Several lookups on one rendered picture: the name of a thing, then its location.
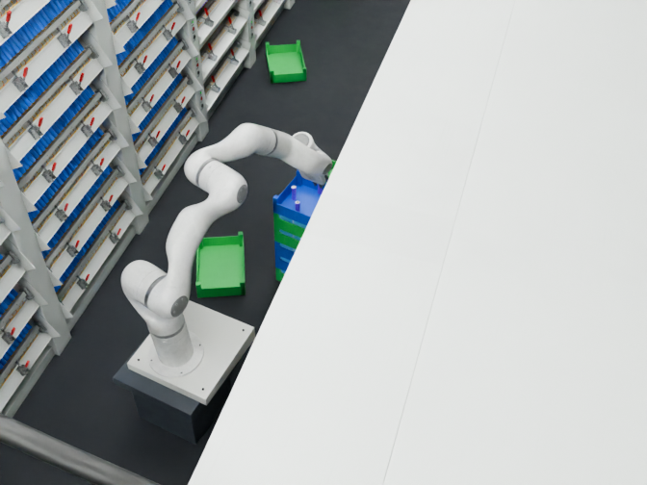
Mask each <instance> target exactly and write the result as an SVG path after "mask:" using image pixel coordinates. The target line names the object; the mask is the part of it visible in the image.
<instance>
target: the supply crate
mask: <svg viewBox="0 0 647 485"><path fill-rule="evenodd" d="M292 186H296V187H297V199H296V200H293V199H292ZM320 197H321V194H318V184H317V186H316V187H315V186H314V185H313V182H312V181H309V180H307V179H304V178H303V177H301V175H300V173H299V170H297V176H296V177H295V178H294V179H293V180H292V182H291V183H290V184H289V185H288V186H287V187H286V188H285V190H284V191H283V192H282V193H281V194H280V195H275V196H274V197H273V198H272V199H273V212H274V213H276V214H279V215H281V216H284V217H287V218H289V219H292V220H294V221H297V222H299V223H302V224H304V225H306V226H307V225H308V222H309V220H310V218H311V216H312V215H313V213H314V210H315V208H316V206H317V204H318V202H319V200H320ZM296 201H299V208H300V212H298V211H296Z"/></svg>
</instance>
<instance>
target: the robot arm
mask: <svg viewBox="0 0 647 485"><path fill-rule="evenodd" d="M253 153H254V154H259V155H263V156H268V157H273V158H277V159H280V160H282V161H283V162H285V163H287V164H288V165H290V166H292V167H294V168H296V169H298V170H299V173H300V175H301V177H303V178H304V179H307V180H309V181H312V182H313V185H314V186H315V187H316V186H317V184H319V186H320V188H322V187H323V186H324V185H325V182H326V183H327V181H328V179H329V178H328V177H327V176H329V175H328V172H329V171H330V170H331V168H332V161H331V159H330V158H329V157H328V156H327V155H326V154H325V153H324V152H322V150H321V149H320V148H319V147H318V146H317V145H316V144H315V143H314V141H313V139H312V137H311V135H309V134H308V133H306V132H298V133H296V134H294V135H293V136H290V135H288V134H286V133H283V132H280V131H277V130H274V129H271V128H268V127H264V126H261V125H257V124H253V123H244V124H241V125H239V126H238V127H237V128H236V129H235V130H234V131H233V132H232V133H231V134H230V135H229V136H228V137H226V138H225V139H224V140H222V141H220V142H218V143H216V144H214V145H211V146H207V147H204V148H201V149H199V150H197V151H195V152H194V153H193V154H192V155H191V156H190V157H189V158H188V159H187V161H186V163H185V165H184V171H185V175H186V177H187V178H188V180H189V181H190V182H192V183H193V184H194V185H196V186H198V187H199V188H201V189H203V190H204V191H207V192H208V193H209V196H208V198H207V199H206V200H205V201H203V202H201V203H198V204H194V205H191V206H188V207H186V208H185V209H183V210H182V211H181V212H180V214H179V215H178V217H177V218H176V220H175V222H174V223H173V225H172V227H171V229H170V231H169V233H168V238H167V243H166V251H167V255H168V273H165V272H164V271H162V270H161V269H159V268H157V267H156V266H154V265H152V264H151V263H149V262H147V261H143V260H138V261H134V262H132V263H130V264H129V265H128V266H127V267H126V268H125V269H124V271H123V272H122V274H121V287H122V289H123V292H124V293H125V295H126V297H127V298H128V300H129V301H130V303H131V304H132V305H133V307H134V308H135V309H136V310H137V312H138V313H139V314H140V315H141V316H142V318H143V319H144V320H145V322H146V324H147V327H148V330H149V333H150V336H151V338H152V341H153V344H152V345H151V347H150V349H149V351H148V362H149V365H150V367H151V368H152V369H153V370H154V371H155V372H156V373H157V374H159V375H161V376H163V377H167V378H177V377H182V376H185V375H187V374H189V373H191V372H192V371H194V370H195V369H196V368H197V367H198V366H199V364H200V363H201V361H202V358H203V355H204V347H203V344H202V341H201V340H200V339H199V338H198V337H197V335H196V334H195V333H193V332H191V331H188V327H187V324H186V321H185V318H184V315H183V312H184V310H185V309H186V307H187V305H188V303H189V299H190V294H191V284H192V269H193V263H194V256H195V253H196V251H197V249H198V247H199V245H200V243H201V241H202V239H203V238H204V236H205V234H206V232H207V231H208V229H209V227H210V226H211V225H212V223H213V222H214V221H215V220H217V219H218V218H220V217H222V216H224V215H226V214H228V213H230V212H233V211H235V210H236V209H238V208H239V207H240V206H241V205H242V204H243V203H244V201H245V200H246V196H247V183H246V180H245V178H244V177H243V176H242V175H241V174H240V173H238V172H237V171H235V170H234V169H232V168H230V167H228V166H226V165H224V164H223V163H226V162H231V161H235V160H240V159H242V158H246V157H248V156H250V155H252V154H253Z"/></svg>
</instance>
